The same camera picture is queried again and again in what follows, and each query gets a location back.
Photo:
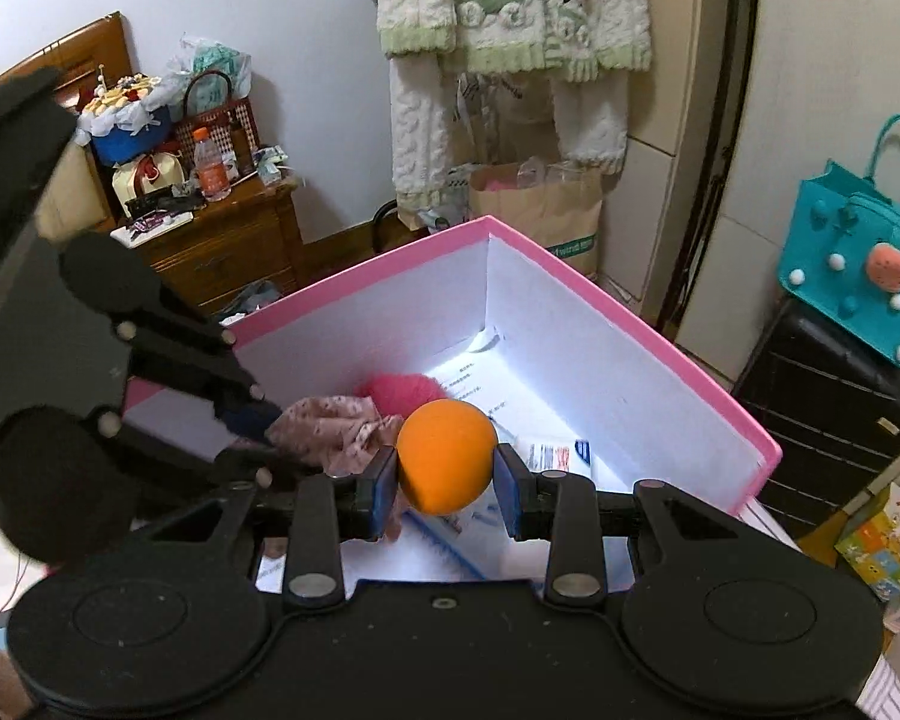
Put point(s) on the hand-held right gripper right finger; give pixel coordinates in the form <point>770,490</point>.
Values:
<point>508,495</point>

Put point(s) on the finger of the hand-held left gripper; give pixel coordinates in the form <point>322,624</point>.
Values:
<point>195,465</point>
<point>251,420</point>

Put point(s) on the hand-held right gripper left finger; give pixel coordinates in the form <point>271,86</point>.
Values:
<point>379,491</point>

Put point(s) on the small white blue packet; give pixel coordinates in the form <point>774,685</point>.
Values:
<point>559,456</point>

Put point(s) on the orange foam ball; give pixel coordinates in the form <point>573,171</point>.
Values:
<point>446,457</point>

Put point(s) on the blue white tissue packet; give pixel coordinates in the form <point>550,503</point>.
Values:
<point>457,547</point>

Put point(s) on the floral fabric scrunchie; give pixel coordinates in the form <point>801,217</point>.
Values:
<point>330,427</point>

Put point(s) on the pink fluffy pompom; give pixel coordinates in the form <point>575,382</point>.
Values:
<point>397,394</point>

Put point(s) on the pink cardboard box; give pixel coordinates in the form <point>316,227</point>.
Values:
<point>645,360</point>

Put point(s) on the printed paper sheet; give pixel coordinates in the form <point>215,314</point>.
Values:
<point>465,382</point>

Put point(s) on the grey white sneaker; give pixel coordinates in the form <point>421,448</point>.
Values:
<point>251,296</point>

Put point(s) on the wooden nightstand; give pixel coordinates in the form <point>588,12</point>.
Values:
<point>217,255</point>

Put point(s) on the white patterned notebook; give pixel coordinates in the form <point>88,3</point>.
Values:
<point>150,229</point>

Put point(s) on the cream pouch red ribbon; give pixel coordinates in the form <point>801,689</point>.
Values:
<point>131,184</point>

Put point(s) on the black pouch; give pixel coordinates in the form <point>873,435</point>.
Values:
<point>165,202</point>

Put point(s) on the flower bouquet blue box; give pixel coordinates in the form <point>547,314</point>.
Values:
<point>131,139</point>

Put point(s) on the orange drink bottle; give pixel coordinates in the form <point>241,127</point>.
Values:
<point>211,176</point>

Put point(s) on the mint green packets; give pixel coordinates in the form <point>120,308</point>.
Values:
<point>274,165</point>

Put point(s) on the white green printed bag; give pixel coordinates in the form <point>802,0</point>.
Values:
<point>439,214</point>

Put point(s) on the brown paper bag green print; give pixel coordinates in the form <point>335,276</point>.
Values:
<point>540,217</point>

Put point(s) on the woven basket bag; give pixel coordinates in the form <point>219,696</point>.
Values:
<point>236,127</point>

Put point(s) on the black suitcase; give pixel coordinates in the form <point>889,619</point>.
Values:
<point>810,405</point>

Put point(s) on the wooden headboard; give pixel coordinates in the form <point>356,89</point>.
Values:
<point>97,45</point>

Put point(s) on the beige tall cabinet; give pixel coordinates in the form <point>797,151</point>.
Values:
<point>667,187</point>

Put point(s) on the plastic bag with green packet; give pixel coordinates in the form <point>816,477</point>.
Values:
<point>217,64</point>

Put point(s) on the colourful gift bag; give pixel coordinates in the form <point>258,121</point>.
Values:
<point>877,547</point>

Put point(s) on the teal felt handbag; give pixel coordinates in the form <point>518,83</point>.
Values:
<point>832,292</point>

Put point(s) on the white green fleece pajama top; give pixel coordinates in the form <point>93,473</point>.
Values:
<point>420,7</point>

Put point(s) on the black metal frame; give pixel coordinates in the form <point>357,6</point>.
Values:
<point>720,127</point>

